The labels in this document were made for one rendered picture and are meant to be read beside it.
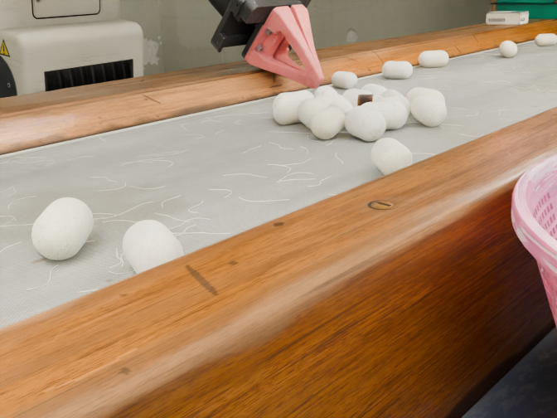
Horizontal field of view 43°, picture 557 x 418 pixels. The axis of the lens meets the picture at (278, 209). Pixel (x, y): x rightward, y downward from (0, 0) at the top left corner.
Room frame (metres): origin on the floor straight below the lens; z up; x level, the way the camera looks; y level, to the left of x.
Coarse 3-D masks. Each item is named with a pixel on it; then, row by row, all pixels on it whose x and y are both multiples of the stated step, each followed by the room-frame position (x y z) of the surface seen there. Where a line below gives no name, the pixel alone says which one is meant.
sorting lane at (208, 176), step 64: (448, 64) 0.90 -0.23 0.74; (512, 64) 0.87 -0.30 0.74; (128, 128) 0.56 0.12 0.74; (192, 128) 0.56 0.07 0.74; (256, 128) 0.55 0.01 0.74; (448, 128) 0.51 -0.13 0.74; (0, 192) 0.39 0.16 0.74; (64, 192) 0.38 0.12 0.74; (128, 192) 0.38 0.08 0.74; (192, 192) 0.37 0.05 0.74; (256, 192) 0.36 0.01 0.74; (320, 192) 0.36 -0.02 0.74; (0, 256) 0.29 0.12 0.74; (0, 320) 0.22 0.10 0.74
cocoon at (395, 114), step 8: (368, 104) 0.51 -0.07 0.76; (376, 104) 0.51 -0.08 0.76; (384, 104) 0.51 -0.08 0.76; (392, 104) 0.51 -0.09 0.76; (400, 104) 0.51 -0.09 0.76; (384, 112) 0.50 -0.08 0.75; (392, 112) 0.50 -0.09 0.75; (400, 112) 0.50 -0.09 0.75; (392, 120) 0.50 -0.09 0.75; (400, 120) 0.50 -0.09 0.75; (392, 128) 0.51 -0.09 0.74
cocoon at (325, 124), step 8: (320, 112) 0.49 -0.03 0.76; (328, 112) 0.49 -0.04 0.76; (336, 112) 0.50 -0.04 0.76; (312, 120) 0.49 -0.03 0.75; (320, 120) 0.48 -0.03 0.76; (328, 120) 0.48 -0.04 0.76; (336, 120) 0.49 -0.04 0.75; (344, 120) 0.50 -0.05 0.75; (312, 128) 0.49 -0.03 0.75; (320, 128) 0.48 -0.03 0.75; (328, 128) 0.48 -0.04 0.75; (336, 128) 0.48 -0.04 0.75; (320, 136) 0.48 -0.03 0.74; (328, 136) 0.48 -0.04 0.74
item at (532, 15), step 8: (496, 0) 1.38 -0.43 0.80; (504, 0) 1.37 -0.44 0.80; (512, 0) 1.36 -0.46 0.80; (520, 0) 1.35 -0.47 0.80; (528, 0) 1.34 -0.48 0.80; (536, 0) 1.33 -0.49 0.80; (544, 0) 1.32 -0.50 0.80; (552, 0) 1.31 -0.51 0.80; (496, 8) 1.38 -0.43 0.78; (504, 8) 1.37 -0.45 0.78; (512, 8) 1.36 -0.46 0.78; (520, 8) 1.35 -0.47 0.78; (528, 8) 1.34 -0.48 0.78; (536, 8) 1.33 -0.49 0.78; (544, 8) 1.32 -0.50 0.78; (552, 8) 1.31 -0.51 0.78; (536, 16) 1.33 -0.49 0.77; (544, 16) 1.32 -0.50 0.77; (552, 16) 1.31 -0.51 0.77
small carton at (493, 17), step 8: (488, 16) 1.22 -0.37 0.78; (496, 16) 1.21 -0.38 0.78; (504, 16) 1.20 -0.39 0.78; (512, 16) 1.20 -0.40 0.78; (520, 16) 1.19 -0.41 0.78; (528, 16) 1.21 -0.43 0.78; (488, 24) 1.22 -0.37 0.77; (496, 24) 1.21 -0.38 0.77; (504, 24) 1.20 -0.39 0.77; (512, 24) 1.19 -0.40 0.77; (520, 24) 1.19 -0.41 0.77
